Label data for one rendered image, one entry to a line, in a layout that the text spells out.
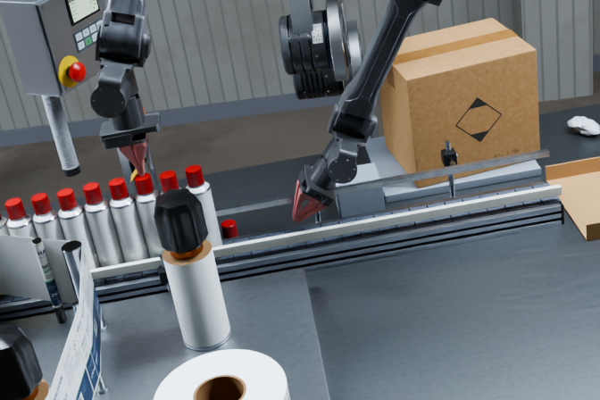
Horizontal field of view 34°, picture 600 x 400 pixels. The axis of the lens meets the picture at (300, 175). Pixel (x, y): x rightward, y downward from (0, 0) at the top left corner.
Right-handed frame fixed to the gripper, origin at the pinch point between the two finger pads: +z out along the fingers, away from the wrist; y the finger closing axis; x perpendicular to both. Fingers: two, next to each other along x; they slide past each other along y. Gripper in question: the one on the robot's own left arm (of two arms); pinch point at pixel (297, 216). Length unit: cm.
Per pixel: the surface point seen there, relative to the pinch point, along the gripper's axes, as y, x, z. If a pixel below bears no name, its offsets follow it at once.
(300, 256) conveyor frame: 5.5, 3.4, 5.5
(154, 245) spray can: 2.4, -23.4, 18.4
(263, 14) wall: -262, 28, 34
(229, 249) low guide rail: 4.5, -10.1, 11.3
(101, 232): 2.8, -34.3, 20.5
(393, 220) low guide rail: 4.0, 16.6, -10.1
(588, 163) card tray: -14, 56, -36
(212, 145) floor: -236, 33, 94
